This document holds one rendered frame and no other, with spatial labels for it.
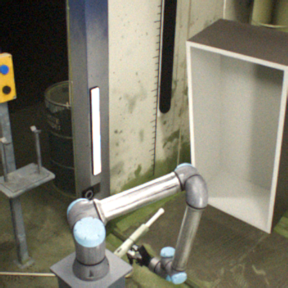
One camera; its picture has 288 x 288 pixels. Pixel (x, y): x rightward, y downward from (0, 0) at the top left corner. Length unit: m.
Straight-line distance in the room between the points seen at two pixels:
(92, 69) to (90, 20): 0.29
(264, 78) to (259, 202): 0.90
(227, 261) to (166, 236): 0.50
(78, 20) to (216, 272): 1.92
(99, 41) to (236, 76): 0.88
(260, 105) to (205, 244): 1.18
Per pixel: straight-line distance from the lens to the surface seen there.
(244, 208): 3.07
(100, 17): 2.65
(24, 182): 2.70
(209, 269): 3.20
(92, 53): 2.66
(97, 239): 2.11
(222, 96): 2.94
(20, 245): 3.19
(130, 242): 2.86
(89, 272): 2.24
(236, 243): 3.44
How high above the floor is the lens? 2.28
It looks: 29 degrees down
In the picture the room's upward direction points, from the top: 2 degrees clockwise
